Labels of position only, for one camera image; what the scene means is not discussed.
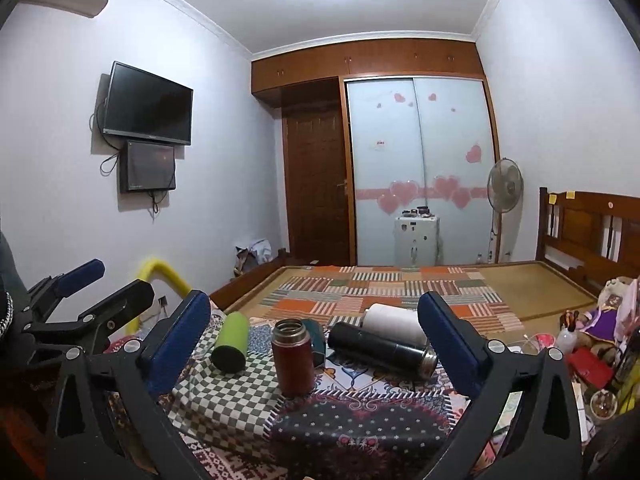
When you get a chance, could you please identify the red thermos steel rim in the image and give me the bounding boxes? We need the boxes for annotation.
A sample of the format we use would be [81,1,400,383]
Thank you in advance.
[271,318,314,398]

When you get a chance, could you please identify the wooden bed footboard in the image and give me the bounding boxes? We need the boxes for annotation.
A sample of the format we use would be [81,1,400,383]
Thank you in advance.
[209,248,288,311]

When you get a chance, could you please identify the bag on floor corner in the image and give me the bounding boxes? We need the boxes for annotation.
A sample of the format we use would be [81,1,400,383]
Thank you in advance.
[233,238,273,278]

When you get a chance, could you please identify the wardrobe with heart stickers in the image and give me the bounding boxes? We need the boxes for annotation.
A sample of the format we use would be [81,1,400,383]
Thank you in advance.
[250,38,499,266]

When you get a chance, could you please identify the black thermos bottle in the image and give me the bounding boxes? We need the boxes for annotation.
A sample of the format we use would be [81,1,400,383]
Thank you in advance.
[328,322,438,379]

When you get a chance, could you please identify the plush toy purple clothes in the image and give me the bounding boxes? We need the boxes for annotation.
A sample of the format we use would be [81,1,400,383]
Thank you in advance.
[582,276,639,346]

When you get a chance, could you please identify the clear bottle black cap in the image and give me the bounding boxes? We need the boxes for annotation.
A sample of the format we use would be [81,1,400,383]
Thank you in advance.
[555,312,578,356]

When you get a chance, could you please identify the white small appliance cabinet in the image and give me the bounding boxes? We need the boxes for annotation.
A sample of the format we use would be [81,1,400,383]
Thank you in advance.
[393,208,440,268]

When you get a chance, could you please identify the patchwork patterned cloth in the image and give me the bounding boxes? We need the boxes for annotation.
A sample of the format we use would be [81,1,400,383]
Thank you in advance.
[158,308,469,479]

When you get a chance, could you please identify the small bowl with snacks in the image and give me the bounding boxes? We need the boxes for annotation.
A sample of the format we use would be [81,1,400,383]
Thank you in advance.
[589,389,617,425]

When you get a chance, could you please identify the red box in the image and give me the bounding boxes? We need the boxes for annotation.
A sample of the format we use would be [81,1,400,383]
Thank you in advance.
[565,347,613,390]

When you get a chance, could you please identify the dark green faceted cup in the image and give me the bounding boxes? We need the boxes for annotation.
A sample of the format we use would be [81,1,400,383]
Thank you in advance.
[302,318,326,370]

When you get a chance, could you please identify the wooden bed headboard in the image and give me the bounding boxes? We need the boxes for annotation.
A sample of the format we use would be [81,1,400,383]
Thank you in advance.
[536,188,639,294]

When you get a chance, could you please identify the wall mounted black television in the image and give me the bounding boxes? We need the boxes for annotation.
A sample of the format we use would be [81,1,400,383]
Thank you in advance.
[102,62,193,145]

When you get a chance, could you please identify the yellow foam padded rail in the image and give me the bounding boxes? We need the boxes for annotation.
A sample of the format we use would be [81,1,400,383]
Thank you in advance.
[125,257,192,335]

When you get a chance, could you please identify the dark wooden door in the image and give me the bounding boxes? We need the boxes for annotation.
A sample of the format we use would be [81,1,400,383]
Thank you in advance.
[283,101,352,266]

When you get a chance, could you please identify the small black wall monitor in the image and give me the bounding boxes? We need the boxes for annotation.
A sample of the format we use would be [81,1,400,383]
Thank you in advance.
[118,141,176,193]

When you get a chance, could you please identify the white thermos bottle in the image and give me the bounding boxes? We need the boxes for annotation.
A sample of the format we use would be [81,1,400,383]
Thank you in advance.
[361,304,427,348]

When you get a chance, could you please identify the striped orange bed mat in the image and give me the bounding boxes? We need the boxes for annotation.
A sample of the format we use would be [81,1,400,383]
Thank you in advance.
[250,266,523,335]

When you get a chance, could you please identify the lime green bottle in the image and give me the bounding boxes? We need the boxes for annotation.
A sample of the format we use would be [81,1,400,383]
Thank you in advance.
[209,312,250,374]

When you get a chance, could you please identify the white standing fan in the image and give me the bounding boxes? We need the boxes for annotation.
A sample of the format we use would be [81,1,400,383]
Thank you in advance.
[486,157,524,263]

